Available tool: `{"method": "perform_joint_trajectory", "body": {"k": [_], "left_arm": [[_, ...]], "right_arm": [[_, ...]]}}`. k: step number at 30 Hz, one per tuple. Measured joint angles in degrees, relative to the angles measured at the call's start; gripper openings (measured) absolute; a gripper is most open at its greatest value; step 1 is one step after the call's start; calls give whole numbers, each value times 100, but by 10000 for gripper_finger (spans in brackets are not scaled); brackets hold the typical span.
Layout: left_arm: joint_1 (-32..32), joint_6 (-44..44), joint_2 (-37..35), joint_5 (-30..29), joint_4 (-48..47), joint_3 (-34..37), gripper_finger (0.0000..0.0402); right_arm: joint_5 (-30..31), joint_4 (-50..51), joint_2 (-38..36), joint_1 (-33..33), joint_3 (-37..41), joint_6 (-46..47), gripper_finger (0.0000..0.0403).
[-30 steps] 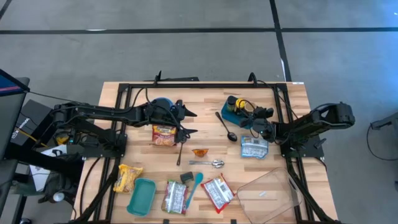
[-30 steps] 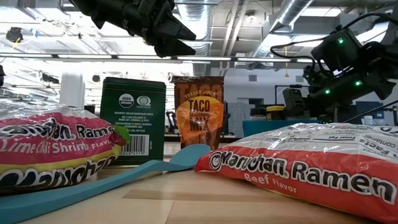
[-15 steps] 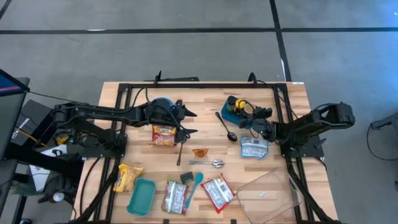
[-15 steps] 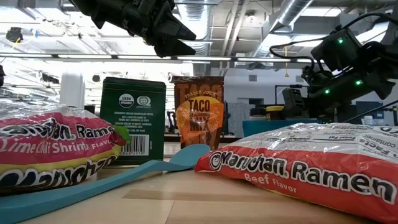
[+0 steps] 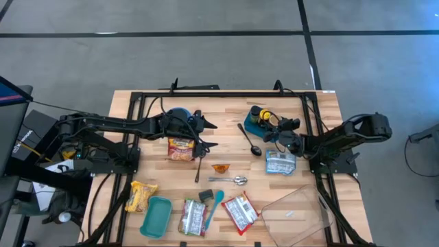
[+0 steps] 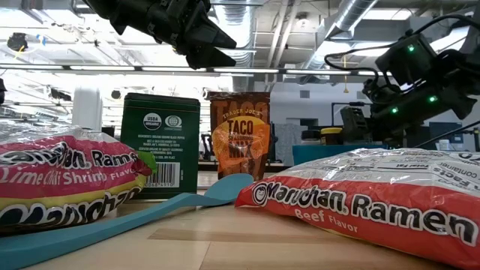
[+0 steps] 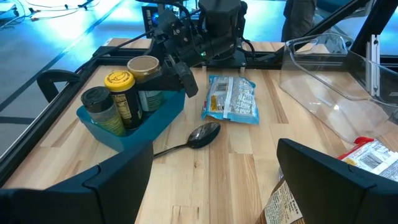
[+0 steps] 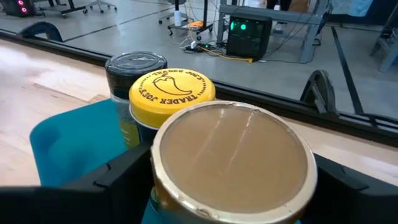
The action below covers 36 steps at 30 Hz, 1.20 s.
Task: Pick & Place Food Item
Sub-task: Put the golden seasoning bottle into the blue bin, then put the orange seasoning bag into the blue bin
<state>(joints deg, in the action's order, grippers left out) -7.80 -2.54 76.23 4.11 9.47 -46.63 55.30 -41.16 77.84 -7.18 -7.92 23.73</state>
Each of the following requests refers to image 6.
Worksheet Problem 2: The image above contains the blue condiment bin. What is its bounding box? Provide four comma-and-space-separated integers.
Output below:
292, 144, 380, 167

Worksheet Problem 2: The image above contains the black aluminium table frame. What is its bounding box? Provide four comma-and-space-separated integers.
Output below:
414, 119, 480, 149

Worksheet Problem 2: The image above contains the black metal rig frame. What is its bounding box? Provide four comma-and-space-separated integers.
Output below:
331, 101, 372, 128

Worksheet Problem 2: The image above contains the dark green pepper tin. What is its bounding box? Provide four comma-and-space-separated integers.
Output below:
119, 92, 202, 200

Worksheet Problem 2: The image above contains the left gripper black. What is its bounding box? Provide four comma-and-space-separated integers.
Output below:
145, 0, 238, 71

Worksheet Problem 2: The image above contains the slanted silver spiral duct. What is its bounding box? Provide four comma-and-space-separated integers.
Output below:
325, 0, 380, 41

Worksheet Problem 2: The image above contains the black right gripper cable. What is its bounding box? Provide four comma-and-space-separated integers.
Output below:
323, 41, 398, 99

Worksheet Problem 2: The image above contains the hanging linear light strip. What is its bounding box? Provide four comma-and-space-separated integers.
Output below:
0, 64, 393, 77

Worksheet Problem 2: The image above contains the pink lime shrimp ramen pack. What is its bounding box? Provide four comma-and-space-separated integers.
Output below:
0, 124, 158, 236

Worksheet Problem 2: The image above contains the white structural column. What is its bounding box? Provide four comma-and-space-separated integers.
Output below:
72, 85, 104, 131

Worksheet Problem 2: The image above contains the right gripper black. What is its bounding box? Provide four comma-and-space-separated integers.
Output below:
340, 95, 417, 143

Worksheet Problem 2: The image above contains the red beef ramen pack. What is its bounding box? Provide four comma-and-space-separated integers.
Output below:
235, 147, 480, 270

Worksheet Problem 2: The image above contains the spice jar with yellow lid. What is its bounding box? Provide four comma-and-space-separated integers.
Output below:
319, 127, 344, 146

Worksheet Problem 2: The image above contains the taco seasoning mix packet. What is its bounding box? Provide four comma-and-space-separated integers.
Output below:
208, 91, 272, 182

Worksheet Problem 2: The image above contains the dark blue computer monitor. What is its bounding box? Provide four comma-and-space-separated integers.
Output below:
429, 121, 468, 142

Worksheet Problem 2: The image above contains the yellow hanging cord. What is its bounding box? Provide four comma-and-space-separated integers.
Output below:
342, 55, 350, 95

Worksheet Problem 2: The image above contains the wide silver spiral duct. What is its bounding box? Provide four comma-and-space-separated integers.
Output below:
215, 0, 260, 68

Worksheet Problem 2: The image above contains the black ceiling device yellow cable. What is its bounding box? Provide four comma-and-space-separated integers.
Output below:
6, 32, 29, 53

